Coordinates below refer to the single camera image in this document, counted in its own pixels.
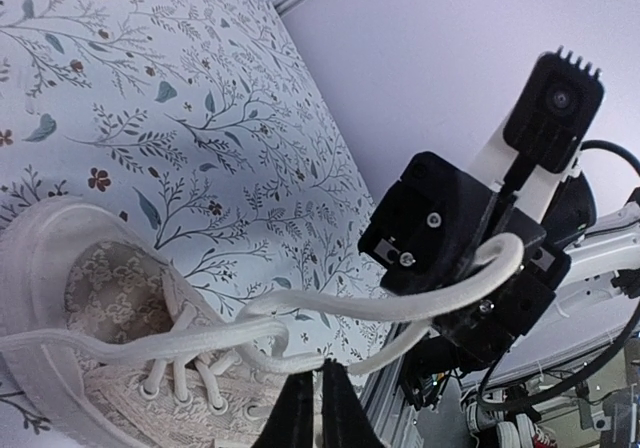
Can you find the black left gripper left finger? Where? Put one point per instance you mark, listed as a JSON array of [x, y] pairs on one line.
[[291, 422]]

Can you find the cream lace platform sneaker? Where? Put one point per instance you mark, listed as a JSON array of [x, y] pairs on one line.
[[111, 344]]

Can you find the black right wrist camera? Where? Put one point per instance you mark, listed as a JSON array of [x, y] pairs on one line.
[[536, 147]]

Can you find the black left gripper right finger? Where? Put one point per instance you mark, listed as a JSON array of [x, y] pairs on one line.
[[344, 422]]

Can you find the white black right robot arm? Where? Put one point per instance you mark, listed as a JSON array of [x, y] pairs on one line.
[[613, 248]]

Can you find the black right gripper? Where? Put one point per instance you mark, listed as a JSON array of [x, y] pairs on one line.
[[425, 232]]

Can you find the floral patterned table mat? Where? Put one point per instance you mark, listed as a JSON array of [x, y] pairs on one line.
[[198, 124]]

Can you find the aluminium front rail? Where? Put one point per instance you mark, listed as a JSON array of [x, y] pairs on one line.
[[393, 419]]

